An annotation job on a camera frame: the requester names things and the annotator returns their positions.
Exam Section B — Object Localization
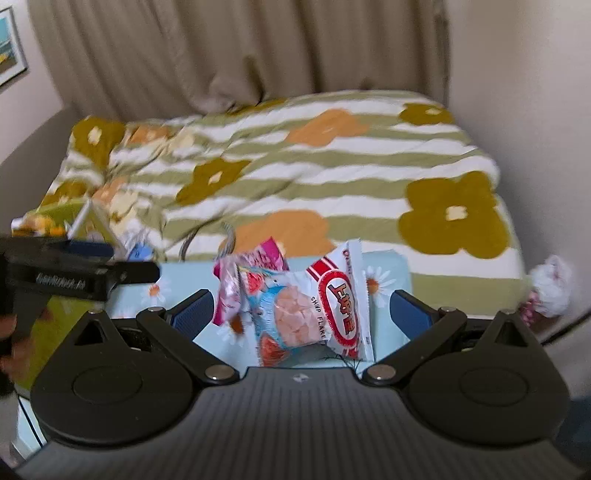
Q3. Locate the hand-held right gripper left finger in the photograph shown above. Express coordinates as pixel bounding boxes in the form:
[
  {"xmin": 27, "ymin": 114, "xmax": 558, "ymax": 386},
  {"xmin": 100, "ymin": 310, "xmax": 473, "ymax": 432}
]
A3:
[{"xmin": 73, "ymin": 288, "xmax": 241, "ymax": 387}]

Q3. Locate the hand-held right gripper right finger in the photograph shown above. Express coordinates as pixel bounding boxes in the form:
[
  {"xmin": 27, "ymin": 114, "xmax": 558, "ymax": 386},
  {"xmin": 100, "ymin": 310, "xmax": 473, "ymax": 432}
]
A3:
[{"xmin": 360, "ymin": 290, "xmax": 531, "ymax": 387}]

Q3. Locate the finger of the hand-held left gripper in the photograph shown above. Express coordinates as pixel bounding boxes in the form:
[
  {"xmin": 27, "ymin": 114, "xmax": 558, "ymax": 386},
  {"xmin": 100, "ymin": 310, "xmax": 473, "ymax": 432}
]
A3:
[
  {"xmin": 64, "ymin": 239, "xmax": 116, "ymax": 259},
  {"xmin": 109, "ymin": 260, "xmax": 162, "ymax": 285}
]

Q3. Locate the white and blue chip bag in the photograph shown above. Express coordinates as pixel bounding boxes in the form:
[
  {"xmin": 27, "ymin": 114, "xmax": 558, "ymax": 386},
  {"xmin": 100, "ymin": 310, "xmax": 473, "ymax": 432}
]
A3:
[{"xmin": 121, "ymin": 230, "xmax": 158, "ymax": 265}]

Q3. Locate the pink snack packet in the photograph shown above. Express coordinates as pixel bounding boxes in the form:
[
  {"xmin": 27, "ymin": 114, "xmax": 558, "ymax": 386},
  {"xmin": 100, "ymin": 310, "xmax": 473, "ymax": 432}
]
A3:
[{"xmin": 213, "ymin": 236, "xmax": 290, "ymax": 326}]

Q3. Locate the red white shrimp chip packet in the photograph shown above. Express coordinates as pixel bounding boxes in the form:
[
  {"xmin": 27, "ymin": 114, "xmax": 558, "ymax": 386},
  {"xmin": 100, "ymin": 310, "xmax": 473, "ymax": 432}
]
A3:
[{"xmin": 240, "ymin": 239, "xmax": 376, "ymax": 368}]

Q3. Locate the person's left hand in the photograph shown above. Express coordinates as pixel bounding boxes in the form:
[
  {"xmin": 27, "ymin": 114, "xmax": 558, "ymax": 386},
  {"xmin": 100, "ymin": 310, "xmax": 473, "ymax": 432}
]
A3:
[{"xmin": 0, "ymin": 306, "xmax": 54, "ymax": 387}]

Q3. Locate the light blue daisy cloth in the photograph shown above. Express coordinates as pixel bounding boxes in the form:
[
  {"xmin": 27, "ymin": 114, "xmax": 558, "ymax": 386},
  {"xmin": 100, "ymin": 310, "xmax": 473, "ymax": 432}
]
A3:
[{"xmin": 16, "ymin": 248, "xmax": 413, "ymax": 460}]

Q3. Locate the grey bed headboard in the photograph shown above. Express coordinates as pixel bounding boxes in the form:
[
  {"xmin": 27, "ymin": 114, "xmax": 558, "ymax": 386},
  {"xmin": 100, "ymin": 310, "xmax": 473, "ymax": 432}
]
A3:
[{"xmin": 0, "ymin": 105, "xmax": 78, "ymax": 186}]

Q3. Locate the white plastic bag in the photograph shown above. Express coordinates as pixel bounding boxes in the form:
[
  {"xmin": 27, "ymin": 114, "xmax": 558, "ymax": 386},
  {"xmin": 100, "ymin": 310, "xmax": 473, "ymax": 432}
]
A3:
[{"xmin": 521, "ymin": 254, "xmax": 574, "ymax": 319}]

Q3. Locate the floral striped blanket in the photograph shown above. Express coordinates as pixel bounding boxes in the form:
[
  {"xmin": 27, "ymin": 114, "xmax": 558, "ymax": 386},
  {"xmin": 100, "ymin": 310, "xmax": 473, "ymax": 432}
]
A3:
[{"xmin": 39, "ymin": 89, "xmax": 528, "ymax": 320}]

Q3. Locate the beige curtain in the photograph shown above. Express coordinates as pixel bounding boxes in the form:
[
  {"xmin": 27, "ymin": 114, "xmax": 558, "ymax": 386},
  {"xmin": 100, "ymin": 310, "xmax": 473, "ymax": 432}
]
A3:
[{"xmin": 28, "ymin": 0, "xmax": 451, "ymax": 117}]

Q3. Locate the framed wall picture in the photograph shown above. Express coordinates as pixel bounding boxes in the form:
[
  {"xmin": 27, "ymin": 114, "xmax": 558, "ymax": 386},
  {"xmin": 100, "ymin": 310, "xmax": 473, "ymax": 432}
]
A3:
[{"xmin": 0, "ymin": 6, "xmax": 29, "ymax": 89}]

